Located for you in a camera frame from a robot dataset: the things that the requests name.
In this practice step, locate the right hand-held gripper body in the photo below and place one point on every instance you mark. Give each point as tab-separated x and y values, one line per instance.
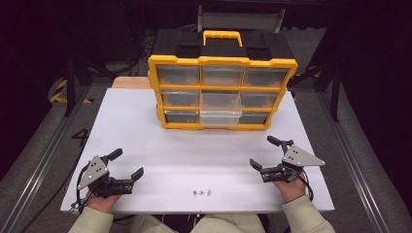
299	158

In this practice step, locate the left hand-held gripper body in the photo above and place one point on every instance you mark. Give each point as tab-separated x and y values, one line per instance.
97	171

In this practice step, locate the single clear plastic drawer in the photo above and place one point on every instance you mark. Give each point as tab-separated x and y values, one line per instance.
220	118

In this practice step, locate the yellow black storage organizer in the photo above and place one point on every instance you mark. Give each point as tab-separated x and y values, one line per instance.
226	48

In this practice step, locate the person's right hand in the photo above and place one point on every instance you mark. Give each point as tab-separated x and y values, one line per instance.
291	189

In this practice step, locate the person's left hand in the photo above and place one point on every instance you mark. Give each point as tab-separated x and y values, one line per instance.
102	204

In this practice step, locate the person's left leg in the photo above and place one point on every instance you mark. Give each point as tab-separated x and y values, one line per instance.
152	225

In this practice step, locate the person's leg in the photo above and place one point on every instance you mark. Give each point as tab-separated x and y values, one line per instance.
226	223
152	225

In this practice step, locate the person's right leg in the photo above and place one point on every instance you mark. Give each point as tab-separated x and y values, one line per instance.
226	223

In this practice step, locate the wooden board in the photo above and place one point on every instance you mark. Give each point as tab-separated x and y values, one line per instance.
131	82

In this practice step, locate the black metal stand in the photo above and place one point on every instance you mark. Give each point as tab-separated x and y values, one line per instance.
69	87
334	87

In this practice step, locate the group of clear closed drawers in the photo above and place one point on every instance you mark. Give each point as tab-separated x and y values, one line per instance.
178	75

